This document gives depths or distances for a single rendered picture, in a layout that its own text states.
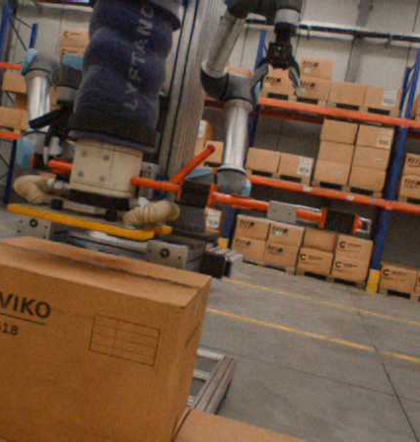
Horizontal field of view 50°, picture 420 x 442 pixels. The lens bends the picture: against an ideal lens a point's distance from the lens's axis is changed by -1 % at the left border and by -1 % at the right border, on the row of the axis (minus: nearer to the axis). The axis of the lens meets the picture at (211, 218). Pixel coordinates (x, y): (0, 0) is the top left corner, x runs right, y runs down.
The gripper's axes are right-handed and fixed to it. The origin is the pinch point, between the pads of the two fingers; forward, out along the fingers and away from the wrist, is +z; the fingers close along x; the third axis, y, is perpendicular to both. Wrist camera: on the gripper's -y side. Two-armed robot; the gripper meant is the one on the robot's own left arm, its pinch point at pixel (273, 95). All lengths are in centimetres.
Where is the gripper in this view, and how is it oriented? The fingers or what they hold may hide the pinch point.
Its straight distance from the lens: 146.4
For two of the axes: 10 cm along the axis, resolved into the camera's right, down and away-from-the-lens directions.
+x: 9.6, 2.0, -2.1
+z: -1.9, 9.8, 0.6
